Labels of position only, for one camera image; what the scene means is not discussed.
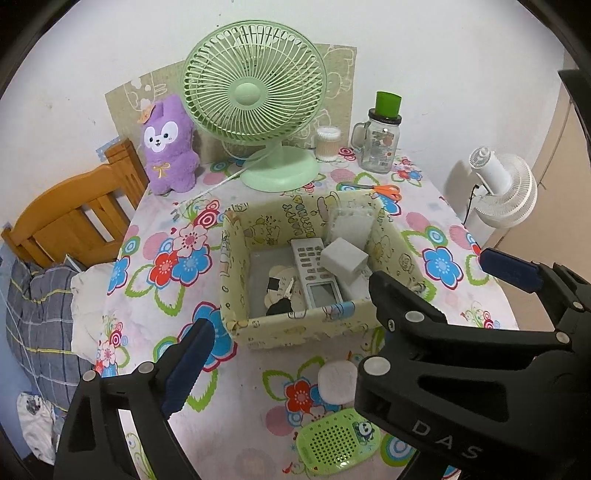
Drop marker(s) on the glass jar mug green lid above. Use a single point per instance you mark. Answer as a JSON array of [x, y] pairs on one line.
[[378, 147]]

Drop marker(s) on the white circulator fan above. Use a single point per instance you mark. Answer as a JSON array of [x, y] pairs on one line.
[[503, 189]]

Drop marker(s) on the clear plastic box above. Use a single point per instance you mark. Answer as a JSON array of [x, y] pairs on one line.
[[351, 226]]

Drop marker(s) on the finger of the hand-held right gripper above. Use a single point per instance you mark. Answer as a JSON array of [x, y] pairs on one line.
[[508, 270], [392, 295]]

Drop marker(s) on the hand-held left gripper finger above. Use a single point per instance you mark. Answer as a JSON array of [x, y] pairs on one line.
[[189, 364]]

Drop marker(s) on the green perforated plastic case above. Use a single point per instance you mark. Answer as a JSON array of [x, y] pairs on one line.
[[332, 443]]

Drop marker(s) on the floral tablecloth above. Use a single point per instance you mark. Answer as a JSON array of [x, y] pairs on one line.
[[147, 332]]

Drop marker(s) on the grey white rectangular box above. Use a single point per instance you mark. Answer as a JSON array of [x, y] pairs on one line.
[[344, 261]]

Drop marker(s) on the grey remote control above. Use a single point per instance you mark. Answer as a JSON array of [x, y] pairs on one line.
[[316, 272]]

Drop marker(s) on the wooden headboard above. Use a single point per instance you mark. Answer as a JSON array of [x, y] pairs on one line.
[[69, 207]]

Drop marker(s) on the cotton swab container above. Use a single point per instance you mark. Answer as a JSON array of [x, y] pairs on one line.
[[328, 145]]

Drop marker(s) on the purple plush toy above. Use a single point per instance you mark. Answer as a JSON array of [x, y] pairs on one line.
[[168, 147]]

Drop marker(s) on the white patterned cloth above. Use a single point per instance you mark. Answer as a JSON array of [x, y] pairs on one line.
[[37, 420]]

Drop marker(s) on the green desk fan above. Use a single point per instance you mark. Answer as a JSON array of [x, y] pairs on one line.
[[251, 92]]

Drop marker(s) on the yellow cartoon fabric storage basket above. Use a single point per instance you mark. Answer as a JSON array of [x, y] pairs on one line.
[[295, 328]]

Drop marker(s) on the grey plaid bedding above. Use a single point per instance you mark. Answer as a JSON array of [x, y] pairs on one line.
[[37, 323]]

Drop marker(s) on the white round cotton pad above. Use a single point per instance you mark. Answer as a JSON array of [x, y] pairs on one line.
[[337, 383]]

